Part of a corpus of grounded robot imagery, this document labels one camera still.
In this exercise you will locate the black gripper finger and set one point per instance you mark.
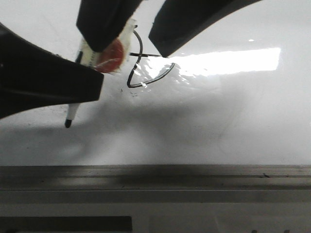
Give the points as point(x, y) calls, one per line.
point(179, 21)
point(101, 21)
point(31, 77)

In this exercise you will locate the white black whiteboard marker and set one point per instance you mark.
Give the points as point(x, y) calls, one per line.
point(73, 114)

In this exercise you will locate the white whiteboard with metal frame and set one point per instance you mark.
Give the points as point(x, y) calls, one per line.
point(231, 122)

